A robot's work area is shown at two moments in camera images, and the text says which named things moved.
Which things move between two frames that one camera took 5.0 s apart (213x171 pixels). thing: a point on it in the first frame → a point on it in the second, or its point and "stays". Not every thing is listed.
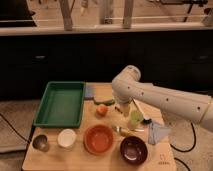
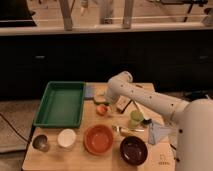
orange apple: x=102 y=110 stays
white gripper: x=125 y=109 → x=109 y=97
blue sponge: x=90 y=91 stays
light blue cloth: x=156 y=132 stays
